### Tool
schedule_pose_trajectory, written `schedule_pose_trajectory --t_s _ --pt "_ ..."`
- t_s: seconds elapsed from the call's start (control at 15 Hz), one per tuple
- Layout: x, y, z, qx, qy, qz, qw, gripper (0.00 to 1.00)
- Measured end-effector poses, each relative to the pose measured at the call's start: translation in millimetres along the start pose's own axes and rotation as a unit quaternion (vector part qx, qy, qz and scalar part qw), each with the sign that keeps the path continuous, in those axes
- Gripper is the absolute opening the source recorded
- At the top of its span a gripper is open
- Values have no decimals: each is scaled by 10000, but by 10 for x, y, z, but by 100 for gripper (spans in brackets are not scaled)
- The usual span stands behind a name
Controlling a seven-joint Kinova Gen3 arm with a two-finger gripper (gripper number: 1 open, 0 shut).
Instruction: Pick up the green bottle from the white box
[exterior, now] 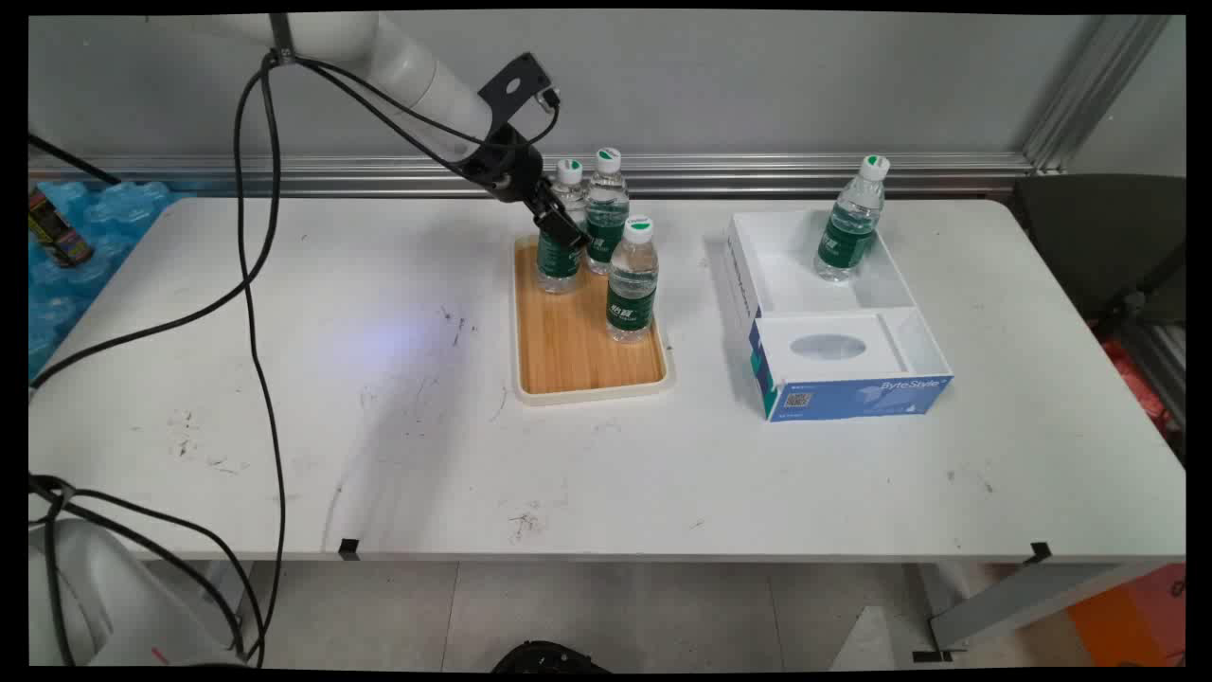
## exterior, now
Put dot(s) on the blue shrink-wrapped bottle pack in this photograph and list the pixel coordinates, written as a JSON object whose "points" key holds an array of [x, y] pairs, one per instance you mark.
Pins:
{"points": [[57, 303]]}

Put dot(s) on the red bag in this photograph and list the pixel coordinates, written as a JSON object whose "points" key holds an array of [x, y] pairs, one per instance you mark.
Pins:
{"points": [[1141, 384]]}

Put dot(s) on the white table leg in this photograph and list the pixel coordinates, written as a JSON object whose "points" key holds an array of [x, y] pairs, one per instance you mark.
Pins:
{"points": [[1023, 597]]}

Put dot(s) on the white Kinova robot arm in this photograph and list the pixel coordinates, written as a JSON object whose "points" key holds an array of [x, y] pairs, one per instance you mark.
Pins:
{"points": [[398, 66]]}

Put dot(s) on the diagonal aluminium post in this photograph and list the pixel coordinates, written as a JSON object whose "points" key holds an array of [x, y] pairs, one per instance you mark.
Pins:
{"points": [[1089, 95]]}

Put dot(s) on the black object on floor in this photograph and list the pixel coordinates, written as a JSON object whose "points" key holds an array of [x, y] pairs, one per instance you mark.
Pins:
{"points": [[549, 658]]}

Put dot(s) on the green label water bottle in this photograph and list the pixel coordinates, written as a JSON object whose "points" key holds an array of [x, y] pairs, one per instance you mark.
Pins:
{"points": [[632, 284], [607, 213], [559, 265], [848, 232]]}

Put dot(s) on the black tape marker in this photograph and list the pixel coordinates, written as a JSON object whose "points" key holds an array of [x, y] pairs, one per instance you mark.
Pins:
{"points": [[1040, 551], [348, 547]]}

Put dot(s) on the orange floor mat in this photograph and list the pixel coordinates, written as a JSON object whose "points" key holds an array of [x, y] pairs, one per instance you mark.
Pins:
{"points": [[1136, 616]]}

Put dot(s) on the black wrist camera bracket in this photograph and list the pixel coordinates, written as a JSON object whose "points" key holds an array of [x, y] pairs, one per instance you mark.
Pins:
{"points": [[517, 85]]}

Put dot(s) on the blue and white cardboard box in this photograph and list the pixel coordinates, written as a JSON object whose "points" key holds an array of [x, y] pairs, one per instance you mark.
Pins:
{"points": [[833, 350]]}

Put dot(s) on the aluminium frame beam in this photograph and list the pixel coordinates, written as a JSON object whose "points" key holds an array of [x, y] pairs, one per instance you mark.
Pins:
{"points": [[1160, 365]]}

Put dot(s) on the bamboo tray with cream rim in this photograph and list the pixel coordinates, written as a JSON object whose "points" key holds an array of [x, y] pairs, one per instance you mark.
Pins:
{"points": [[578, 346]]}

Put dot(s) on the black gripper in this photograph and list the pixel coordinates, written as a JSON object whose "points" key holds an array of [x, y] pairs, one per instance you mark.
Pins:
{"points": [[502, 163]]}

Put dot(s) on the horizontal aluminium rail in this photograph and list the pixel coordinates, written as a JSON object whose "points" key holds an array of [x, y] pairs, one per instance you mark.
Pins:
{"points": [[757, 174]]}

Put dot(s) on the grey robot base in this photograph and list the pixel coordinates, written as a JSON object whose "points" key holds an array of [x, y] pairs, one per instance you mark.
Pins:
{"points": [[114, 606]]}

